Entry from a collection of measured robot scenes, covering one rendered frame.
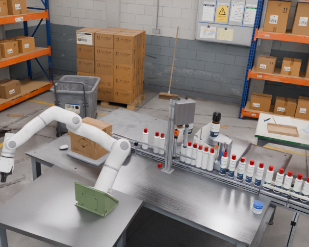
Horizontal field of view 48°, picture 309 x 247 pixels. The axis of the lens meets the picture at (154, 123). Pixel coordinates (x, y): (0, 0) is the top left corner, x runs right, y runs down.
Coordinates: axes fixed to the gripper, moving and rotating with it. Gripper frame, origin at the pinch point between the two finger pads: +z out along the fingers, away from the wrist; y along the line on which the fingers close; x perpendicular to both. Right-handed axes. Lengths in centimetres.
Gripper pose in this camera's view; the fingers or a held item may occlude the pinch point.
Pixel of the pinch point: (3, 179)
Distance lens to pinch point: 257.4
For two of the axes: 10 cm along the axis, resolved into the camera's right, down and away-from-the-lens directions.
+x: 2.6, 1.2, 9.6
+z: -1.5, 9.9, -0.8
